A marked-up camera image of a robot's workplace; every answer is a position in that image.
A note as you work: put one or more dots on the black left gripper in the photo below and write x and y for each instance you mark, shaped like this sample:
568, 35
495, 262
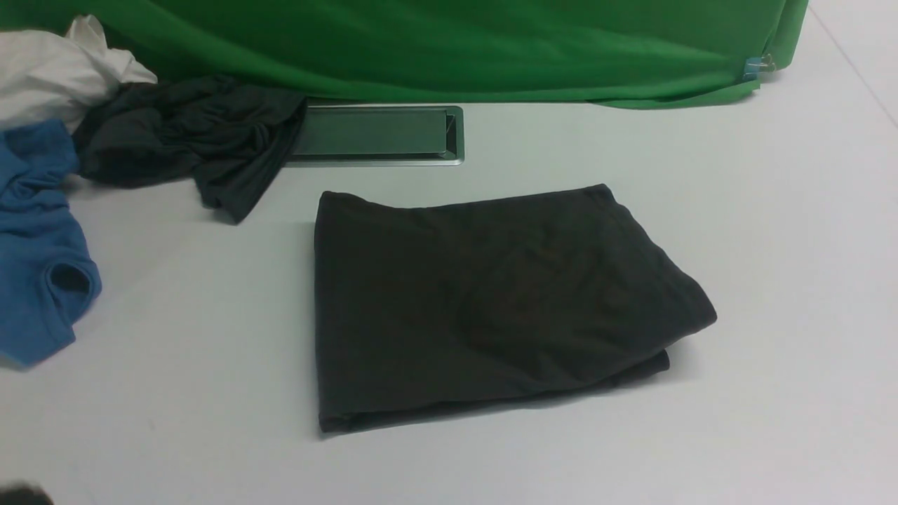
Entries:
24, 495

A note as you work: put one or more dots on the dark gray long-sleeved shirt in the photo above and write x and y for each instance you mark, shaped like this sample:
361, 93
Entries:
425, 312

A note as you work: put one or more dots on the blue crumpled garment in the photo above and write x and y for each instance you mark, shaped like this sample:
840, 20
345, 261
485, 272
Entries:
48, 278

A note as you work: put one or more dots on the dark teal crumpled garment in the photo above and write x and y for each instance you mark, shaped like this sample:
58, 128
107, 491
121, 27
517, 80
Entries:
231, 138

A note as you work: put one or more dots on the white crumpled garment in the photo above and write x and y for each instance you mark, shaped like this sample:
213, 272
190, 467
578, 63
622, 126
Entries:
46, 76

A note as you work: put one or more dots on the green backdrop cloth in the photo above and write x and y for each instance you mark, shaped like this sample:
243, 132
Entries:
623, 54

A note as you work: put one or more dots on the blue binder clip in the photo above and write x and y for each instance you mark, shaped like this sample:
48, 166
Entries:
756, 67

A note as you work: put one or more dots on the silver table cable hatch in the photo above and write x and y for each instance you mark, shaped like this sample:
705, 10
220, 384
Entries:
380, 136

